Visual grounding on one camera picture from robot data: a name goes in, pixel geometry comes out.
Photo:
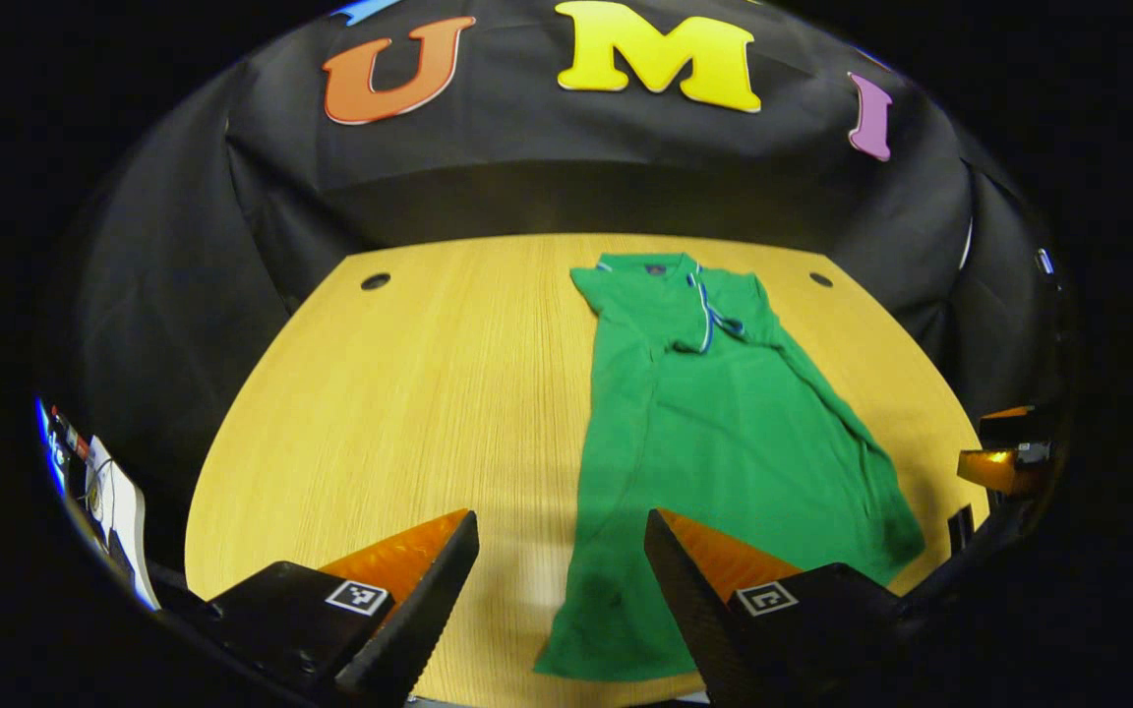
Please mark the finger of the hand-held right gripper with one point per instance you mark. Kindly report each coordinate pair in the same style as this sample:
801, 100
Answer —
994, 470
1014, 425

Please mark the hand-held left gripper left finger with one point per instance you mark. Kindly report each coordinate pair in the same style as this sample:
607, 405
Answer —
429, 615

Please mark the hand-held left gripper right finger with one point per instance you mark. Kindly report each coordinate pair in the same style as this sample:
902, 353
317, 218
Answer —
694, 610

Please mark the green T-shirt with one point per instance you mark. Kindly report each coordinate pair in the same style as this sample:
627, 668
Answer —
724, 433

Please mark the black backdrop cloth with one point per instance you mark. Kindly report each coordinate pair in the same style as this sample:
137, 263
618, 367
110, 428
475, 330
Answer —
527, 167

